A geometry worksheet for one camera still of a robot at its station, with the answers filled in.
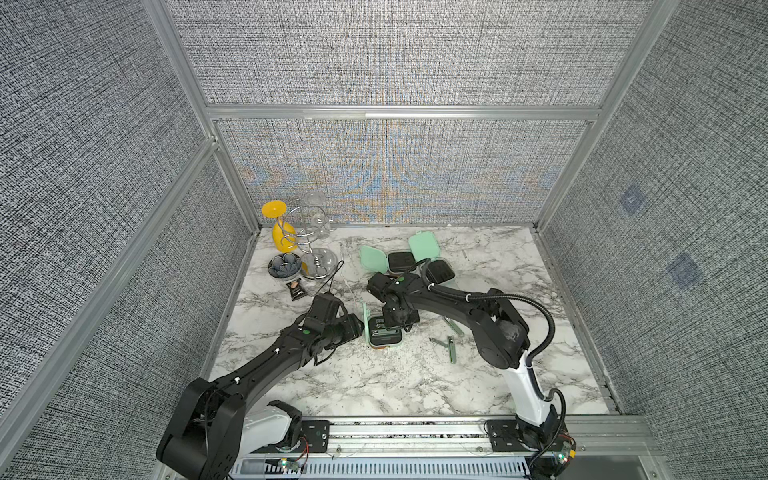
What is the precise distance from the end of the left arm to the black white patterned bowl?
0.34 m

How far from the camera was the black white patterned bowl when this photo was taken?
3.41 feet

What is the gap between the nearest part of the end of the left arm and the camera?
65 cm
